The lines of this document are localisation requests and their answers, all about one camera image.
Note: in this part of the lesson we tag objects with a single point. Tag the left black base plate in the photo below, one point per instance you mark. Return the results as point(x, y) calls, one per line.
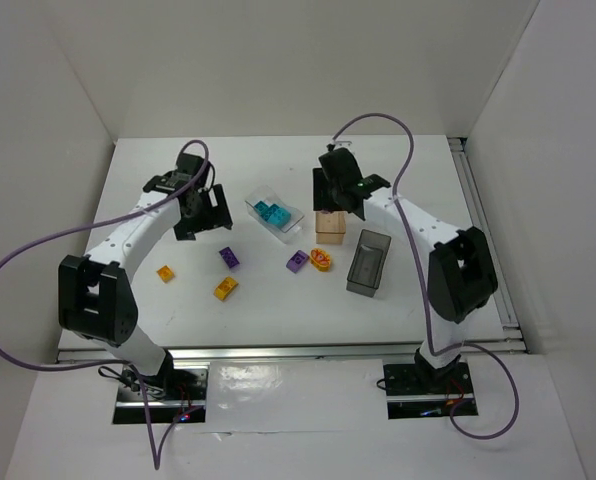
point(188, 398)

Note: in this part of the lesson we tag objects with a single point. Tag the small yellow lego brick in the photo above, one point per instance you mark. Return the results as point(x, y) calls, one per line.
point(166, 274)

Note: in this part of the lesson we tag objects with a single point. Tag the dark grey translucent container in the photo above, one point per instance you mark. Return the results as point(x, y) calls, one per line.
point(365, 273)

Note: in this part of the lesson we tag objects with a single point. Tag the aluminium rail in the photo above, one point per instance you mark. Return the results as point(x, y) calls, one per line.
point(513, 336)
point(288, 352)

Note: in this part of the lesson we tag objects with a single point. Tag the small teal lego brick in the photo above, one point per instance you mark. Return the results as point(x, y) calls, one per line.
point(261, 207)

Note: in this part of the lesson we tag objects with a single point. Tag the orange translucent container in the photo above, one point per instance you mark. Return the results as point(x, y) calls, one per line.
point(330, 227)

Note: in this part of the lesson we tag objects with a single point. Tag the front aluminium rail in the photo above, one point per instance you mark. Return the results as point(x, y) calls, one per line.
point(288, 352)

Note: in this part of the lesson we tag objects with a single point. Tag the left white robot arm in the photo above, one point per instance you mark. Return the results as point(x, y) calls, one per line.
point(95, 298)

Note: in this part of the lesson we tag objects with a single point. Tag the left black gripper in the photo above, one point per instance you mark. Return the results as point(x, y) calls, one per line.
point(210, 211)

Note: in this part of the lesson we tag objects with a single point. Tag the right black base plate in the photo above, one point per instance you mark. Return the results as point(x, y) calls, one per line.
point(407, 397)

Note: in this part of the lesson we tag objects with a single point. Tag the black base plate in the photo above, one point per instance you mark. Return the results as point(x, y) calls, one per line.
point(407, 397)
point(188, 398)

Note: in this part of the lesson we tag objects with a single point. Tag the purple rounded lego brick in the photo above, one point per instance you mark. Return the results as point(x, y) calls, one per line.
point(297, 261)

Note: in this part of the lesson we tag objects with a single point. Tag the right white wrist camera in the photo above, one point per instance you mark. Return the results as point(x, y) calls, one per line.
point(335, 144)

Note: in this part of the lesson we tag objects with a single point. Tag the yellow butterfly lego brick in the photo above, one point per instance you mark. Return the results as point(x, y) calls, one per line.
point(320, 259)

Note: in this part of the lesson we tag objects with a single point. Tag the clear plastic container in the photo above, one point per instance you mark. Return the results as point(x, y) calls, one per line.
point(264, 193)

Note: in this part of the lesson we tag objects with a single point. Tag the right aluminium rail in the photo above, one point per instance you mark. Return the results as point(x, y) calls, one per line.
point(513, 336)

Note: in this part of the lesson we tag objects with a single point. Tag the teal rectangular lego brick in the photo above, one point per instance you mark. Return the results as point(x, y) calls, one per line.
point(268, 214)

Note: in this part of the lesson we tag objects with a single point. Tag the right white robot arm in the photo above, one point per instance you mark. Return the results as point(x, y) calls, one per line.
point(454, 265)

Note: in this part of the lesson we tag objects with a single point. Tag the yellow curved lego brick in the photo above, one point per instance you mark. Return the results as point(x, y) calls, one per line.
point(225, 288)

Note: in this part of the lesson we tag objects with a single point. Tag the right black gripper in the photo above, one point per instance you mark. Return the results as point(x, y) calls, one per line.
point(321, 190)

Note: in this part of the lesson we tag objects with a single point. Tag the teal rounded lego brick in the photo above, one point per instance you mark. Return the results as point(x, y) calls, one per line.
point(280, 218)

